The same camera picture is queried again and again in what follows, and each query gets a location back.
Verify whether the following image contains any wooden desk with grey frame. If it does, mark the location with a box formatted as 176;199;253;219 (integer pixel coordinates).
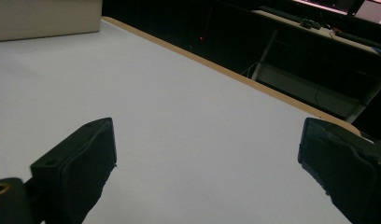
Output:
249;6;381;124

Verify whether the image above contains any black keyboard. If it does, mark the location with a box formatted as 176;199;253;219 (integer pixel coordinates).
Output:
259;5;305;23

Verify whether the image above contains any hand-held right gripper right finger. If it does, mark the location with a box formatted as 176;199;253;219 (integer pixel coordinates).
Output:
298;117;381;224

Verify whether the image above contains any computer monitor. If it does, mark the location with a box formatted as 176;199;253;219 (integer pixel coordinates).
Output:
355;0;381;27

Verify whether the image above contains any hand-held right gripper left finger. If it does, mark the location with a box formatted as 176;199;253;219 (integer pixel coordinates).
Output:
30;117;118;224

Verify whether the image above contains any beige plastic bin grey rim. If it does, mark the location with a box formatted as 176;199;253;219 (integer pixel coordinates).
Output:
0;0;104;43

